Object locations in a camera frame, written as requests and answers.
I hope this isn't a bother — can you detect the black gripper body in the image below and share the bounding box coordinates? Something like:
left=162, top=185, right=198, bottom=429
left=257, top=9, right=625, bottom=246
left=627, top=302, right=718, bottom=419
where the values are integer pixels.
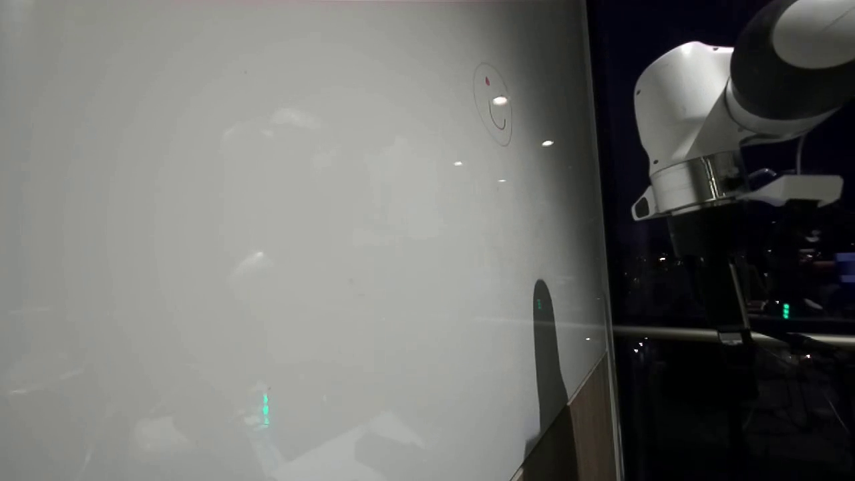
left=663, top=200, right=790, bottom=270

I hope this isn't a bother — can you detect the blue glowing monitor screen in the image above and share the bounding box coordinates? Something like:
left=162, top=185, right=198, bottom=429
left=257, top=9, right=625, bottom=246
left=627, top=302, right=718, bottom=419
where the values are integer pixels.
left=833, top=249, right=855, bottom=288

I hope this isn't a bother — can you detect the grey horizontal rail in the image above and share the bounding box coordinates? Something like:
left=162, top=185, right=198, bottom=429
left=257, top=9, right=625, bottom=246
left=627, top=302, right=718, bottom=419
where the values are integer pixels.
left=611, top=322, right=855, bottom=351

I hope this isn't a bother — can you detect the wooden wall panel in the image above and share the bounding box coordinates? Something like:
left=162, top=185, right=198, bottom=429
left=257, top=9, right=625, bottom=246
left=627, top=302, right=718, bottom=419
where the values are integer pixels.
left=518, top=355, right=625, bottom=481

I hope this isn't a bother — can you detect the large white wall whiteboard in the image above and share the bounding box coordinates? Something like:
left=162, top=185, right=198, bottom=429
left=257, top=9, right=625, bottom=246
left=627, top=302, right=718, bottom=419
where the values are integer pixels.
left=0, top=0, right=619, bottom=481

